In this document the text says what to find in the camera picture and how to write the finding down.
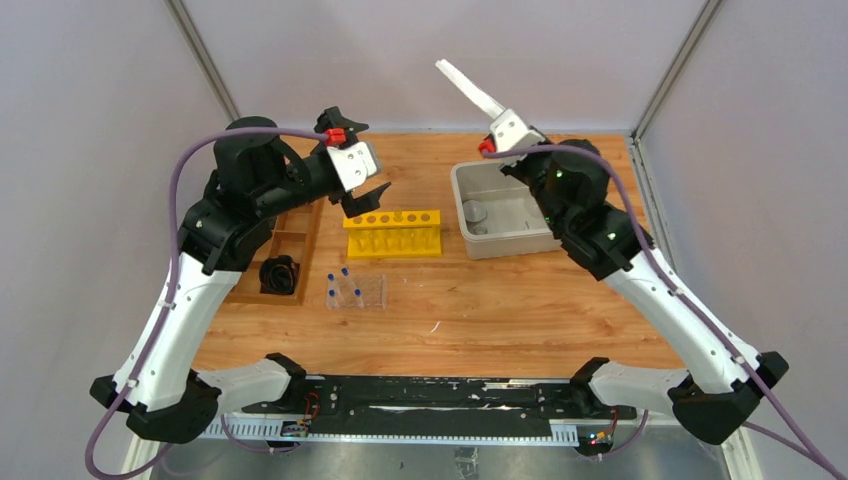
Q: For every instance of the white plastic bin lid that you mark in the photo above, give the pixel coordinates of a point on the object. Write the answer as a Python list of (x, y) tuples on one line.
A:
[(478, 97)]

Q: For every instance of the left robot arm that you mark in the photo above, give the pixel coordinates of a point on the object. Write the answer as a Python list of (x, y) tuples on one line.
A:
[(258, 176)]

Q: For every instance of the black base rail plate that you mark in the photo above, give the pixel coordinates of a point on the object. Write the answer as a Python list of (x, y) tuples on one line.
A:
[(445, 409)]

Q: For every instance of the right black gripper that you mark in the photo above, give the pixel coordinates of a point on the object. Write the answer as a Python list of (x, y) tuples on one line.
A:
[(517, 169)]

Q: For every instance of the yellow test tube rack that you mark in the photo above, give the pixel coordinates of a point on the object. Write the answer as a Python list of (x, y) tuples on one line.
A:
[(376, 235)]

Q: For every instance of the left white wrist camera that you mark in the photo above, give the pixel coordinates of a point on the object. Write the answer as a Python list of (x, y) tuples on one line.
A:
[(354, 165)]

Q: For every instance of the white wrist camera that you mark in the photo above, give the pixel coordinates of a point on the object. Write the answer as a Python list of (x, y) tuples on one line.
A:
[(510, 131), (354, 165)]

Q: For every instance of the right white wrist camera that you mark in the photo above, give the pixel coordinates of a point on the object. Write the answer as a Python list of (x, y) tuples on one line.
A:
[(510, 131)]

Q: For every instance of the wooden compartment tray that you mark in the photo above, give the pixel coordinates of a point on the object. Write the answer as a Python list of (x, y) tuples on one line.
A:
[(279, 272)]

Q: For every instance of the beige plastic bin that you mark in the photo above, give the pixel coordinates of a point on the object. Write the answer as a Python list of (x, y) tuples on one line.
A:
[(514, 224)]

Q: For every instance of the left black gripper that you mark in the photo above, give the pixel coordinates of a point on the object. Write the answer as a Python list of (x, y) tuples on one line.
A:
[(334, 168)]

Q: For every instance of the clear well plate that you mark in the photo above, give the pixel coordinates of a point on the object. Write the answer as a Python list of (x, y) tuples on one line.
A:
[(374, 289)]

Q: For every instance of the white porcelain dish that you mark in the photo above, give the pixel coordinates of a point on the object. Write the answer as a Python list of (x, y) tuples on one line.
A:
[(474, 211)]

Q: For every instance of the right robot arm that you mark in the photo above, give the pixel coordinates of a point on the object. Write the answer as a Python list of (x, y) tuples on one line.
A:
[(722, 381)]

